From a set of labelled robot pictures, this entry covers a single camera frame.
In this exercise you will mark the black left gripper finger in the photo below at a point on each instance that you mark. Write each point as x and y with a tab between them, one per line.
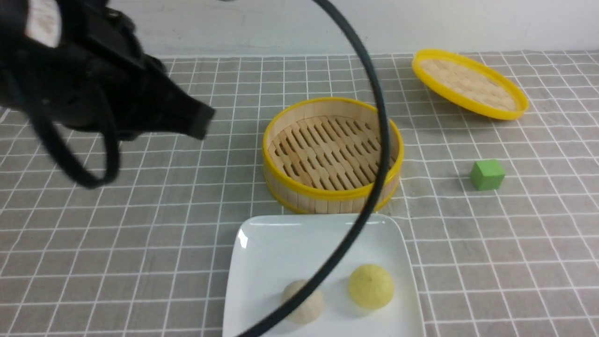
174	111

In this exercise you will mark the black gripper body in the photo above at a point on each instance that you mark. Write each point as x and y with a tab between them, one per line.
88	72

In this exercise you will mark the white steamed bun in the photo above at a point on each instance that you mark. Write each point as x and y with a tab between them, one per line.
310	309

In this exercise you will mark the yellow steamed bun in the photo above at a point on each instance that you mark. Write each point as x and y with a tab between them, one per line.
371	287

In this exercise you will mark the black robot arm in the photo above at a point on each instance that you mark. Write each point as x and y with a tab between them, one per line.
14	51

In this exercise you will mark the white square plate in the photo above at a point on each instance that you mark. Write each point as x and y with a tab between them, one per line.
272	251

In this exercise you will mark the yellow rimmed bamboo steamer basket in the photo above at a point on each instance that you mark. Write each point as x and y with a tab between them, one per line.
322	155

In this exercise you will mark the yellow rimmed bamboo steamer lid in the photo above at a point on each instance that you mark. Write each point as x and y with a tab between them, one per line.
470	84

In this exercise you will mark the green wooden cube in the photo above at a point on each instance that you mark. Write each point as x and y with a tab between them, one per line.
487	174

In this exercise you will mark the grey checked tablecloth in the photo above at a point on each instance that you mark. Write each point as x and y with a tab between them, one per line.
148	255

